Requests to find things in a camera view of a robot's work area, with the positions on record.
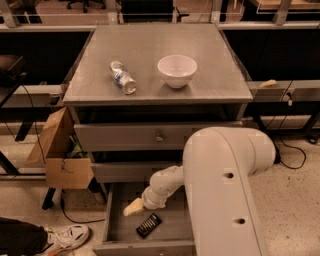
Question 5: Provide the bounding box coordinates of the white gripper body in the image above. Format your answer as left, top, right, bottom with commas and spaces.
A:
141, 187, 167, 209

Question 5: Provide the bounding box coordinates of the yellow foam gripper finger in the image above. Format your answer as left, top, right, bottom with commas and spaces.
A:
123, 198, 144, 216

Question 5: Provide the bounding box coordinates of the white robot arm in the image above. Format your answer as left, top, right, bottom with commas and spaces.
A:
123, 127, 276, 256

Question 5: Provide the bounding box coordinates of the grey middle drawer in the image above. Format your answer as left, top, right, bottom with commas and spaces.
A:
91, 161, 181, 183

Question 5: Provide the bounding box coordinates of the grey drawer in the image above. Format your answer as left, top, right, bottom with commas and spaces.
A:
93, 182, 197, 256
91, 161, 181, 183
74, 121, 242, 152

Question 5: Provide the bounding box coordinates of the grey bottom drawer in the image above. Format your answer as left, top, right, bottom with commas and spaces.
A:
93, 182, 197, 256

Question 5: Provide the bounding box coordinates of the grey drawer cabinet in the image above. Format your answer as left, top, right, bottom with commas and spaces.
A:
62, 23, 254, 256

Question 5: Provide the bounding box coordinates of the grey top drawer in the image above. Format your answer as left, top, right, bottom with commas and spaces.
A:
74, 121, 242, 152

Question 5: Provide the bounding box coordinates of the white sneaker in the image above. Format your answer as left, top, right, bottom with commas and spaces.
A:
40, 224, 90, 256

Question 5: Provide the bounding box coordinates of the brown cardboard box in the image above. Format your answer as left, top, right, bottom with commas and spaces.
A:
25, 107, 94, 189

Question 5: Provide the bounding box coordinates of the dark trouser leg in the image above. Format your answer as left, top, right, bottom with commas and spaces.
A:
0, 217, 48, 256

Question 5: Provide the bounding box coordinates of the clear plastic water bottle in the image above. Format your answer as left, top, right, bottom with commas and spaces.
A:
110, 61, 137, 95

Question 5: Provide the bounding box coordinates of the white ceramic bowl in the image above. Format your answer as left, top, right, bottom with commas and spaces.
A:
157, 55, 198, 88

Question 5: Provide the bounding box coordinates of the black table leg right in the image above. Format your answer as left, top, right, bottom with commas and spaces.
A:
253, 115, 281, 164

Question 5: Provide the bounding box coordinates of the yellow foam scrap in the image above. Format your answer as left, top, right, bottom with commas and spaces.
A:
259, 79, 277, 88

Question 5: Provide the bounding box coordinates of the black floor cable left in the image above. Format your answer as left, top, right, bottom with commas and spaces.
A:
59, 193, 106, 225

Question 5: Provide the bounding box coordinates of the black floor cable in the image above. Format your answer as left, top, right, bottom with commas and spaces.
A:
275, 89, 307, 171
59, 193, 106, 225

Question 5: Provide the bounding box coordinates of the black floor cable right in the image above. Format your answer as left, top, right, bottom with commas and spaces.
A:
275, 89, 307, 171

